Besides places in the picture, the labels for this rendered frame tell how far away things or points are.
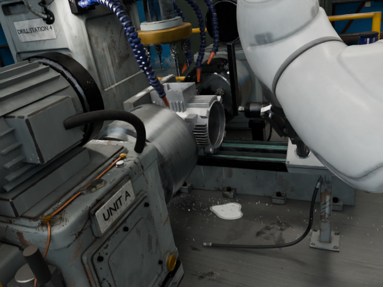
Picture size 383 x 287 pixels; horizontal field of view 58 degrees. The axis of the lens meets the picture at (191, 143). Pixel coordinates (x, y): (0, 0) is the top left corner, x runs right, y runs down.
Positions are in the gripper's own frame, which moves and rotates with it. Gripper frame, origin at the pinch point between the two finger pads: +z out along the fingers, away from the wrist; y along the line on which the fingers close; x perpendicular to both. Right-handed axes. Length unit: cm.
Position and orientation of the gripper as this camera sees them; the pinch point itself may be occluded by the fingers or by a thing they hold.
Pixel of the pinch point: (301, 142)
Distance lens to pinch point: 77.0
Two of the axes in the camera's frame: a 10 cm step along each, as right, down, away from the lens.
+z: 3.5, 4.4, 8.3
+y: -9.1, -0.4, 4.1
